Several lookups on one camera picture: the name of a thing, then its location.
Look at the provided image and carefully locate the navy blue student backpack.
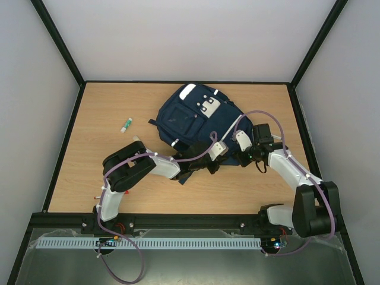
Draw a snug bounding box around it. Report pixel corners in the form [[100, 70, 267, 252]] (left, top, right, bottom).
[[149, 83, 254, 166]]

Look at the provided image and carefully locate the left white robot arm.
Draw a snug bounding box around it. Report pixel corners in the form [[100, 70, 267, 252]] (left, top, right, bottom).
[[96, 140, 228, 221]]

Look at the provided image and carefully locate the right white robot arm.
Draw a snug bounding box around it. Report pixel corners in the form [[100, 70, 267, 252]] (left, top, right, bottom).
[[233, 123, 340, 238]]

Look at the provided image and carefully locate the red capped marker pen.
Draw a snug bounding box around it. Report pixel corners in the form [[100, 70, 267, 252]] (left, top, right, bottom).
[[93, 191, 129, 200]]

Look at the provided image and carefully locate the right controller circuit board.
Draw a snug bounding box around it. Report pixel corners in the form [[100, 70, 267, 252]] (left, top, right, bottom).
[[261, 236, 289, 249]]

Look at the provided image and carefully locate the controller circuit board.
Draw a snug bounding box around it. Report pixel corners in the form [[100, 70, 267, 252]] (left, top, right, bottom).
[[95, 236, 122, 247], [261, 236, 289, 249]]

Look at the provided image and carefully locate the green capped glue stick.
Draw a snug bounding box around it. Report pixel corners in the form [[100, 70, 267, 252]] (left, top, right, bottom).
[[121, 118, 133, 133]]

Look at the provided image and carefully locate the left controller circuit board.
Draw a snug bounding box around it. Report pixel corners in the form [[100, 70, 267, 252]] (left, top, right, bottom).
[[95, 236, 122, 247]]

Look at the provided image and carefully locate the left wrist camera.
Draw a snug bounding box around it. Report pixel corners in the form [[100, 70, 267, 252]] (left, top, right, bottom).
[[208, 141, 229, 161]]

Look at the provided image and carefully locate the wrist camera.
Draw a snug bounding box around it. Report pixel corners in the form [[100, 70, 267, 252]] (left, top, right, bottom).
[[233, 130, 252, 152], [208, 141, 229, 161]]

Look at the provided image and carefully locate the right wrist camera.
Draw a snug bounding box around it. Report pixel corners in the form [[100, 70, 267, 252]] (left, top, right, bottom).
[[233, 130, 252, 152]]

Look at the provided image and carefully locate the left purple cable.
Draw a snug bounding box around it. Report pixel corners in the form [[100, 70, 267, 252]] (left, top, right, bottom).
[[96, 131, 219, 283]]

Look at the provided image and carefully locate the light blue slotted cable duct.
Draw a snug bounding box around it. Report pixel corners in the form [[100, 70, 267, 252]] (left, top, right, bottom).
[[36, 237, 261, 250]]

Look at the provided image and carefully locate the black enclosure frame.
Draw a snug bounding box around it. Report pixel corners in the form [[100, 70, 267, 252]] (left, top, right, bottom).
[[7, 1, 365, 284]]

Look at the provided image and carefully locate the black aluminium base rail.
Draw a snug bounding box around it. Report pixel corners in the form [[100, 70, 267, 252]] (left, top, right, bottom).
[[29, 213, 345, 238]]

